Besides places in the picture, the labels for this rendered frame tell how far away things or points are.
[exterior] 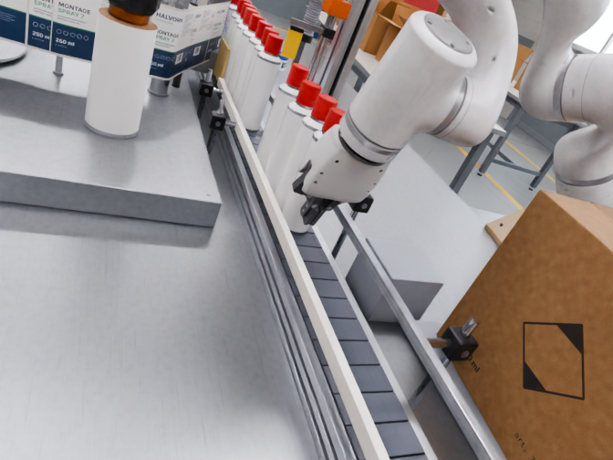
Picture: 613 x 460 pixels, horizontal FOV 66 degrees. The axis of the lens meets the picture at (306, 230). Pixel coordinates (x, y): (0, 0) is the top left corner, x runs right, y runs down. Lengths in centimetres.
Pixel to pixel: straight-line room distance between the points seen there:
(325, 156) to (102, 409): 37
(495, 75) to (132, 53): 53
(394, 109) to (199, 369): 36
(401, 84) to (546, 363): 36
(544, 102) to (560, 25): 14
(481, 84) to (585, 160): 49
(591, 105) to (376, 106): 51
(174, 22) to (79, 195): 45
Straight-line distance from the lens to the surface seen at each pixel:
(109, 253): 69
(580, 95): 96
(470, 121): 56
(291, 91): 85
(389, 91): 53
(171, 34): 106
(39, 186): 75
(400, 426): 56
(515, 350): 65
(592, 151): 102
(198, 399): 55
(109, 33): 82
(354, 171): 61
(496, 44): 60
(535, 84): 98
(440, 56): 50
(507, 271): 67
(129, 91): 84
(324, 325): 56
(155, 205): 76
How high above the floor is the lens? 127
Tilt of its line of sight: 30 degrees down
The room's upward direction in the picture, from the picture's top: 24 degrees clockwise
